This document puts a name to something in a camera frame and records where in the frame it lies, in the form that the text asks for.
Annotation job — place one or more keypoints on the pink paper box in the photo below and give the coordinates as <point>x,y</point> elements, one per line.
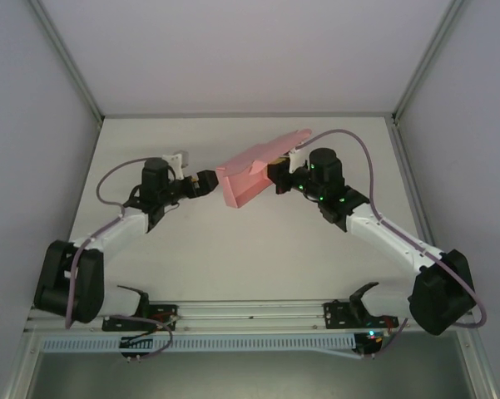
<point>245,183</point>

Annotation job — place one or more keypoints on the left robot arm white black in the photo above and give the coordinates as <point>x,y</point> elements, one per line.
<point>116,232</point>

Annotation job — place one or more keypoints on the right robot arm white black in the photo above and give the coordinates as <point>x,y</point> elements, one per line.
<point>382,237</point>

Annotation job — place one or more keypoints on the black electronics board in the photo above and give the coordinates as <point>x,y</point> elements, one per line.
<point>368,343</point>
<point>135,344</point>

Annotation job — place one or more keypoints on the aluminium frame crossbar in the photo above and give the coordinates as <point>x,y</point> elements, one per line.
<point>249,115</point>

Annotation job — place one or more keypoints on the aluminium table side rail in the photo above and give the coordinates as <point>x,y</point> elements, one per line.
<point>407,166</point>

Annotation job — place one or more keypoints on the aluminium mounting rail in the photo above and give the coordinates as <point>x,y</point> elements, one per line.
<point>249,311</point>

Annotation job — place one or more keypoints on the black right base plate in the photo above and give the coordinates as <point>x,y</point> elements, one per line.
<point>335,316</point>

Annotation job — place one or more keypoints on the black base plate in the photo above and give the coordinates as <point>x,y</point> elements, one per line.
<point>110,324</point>
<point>335,316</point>

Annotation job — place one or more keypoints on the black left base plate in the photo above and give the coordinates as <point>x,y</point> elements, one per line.
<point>110,324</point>

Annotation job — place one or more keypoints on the aluminium frame post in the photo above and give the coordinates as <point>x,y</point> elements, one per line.
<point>432,54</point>
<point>478,365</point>
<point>23,365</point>
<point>66,54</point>

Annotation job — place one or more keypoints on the aluminium lower frame post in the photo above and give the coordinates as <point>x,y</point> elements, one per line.
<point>23,365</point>
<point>478,365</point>

